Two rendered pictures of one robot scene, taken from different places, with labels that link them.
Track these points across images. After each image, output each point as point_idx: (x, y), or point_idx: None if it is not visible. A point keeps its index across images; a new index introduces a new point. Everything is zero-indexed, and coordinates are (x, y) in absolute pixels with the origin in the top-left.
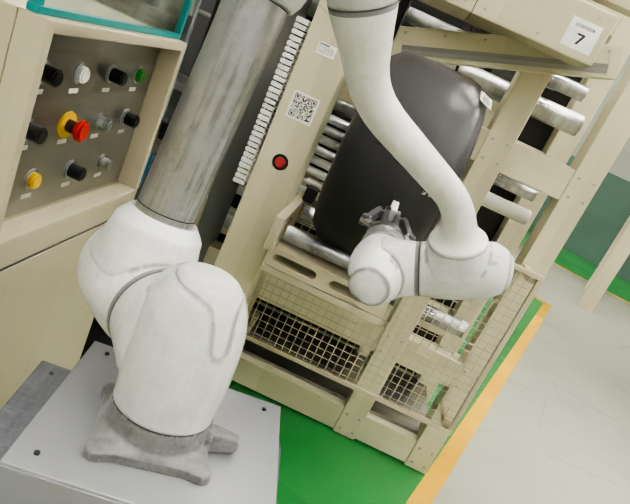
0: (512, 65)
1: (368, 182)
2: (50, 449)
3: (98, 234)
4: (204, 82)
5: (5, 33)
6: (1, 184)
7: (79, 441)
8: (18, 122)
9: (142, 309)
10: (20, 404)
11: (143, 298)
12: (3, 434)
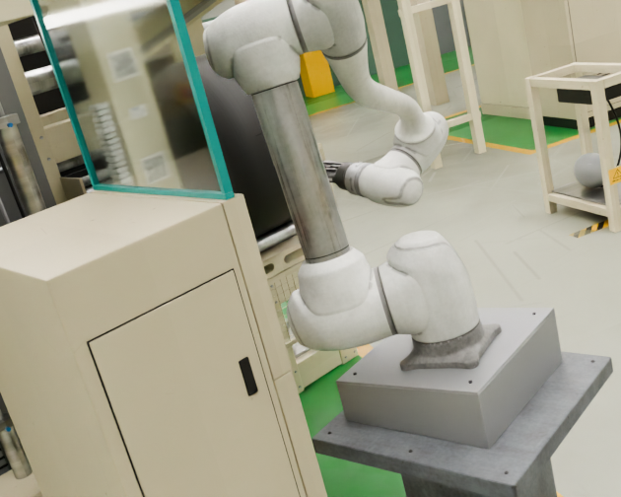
0: (191, 21)
1: (273, 165)
2: (466, 379)
3: (316, 301)
4: (306, 155)
5: (225, 227)
6: (276, 321)
7: (458, 371)
8: (262, 272)
9: (420, 281)
10: (365, 444)
11: (411, 278)
12: (396, 448)
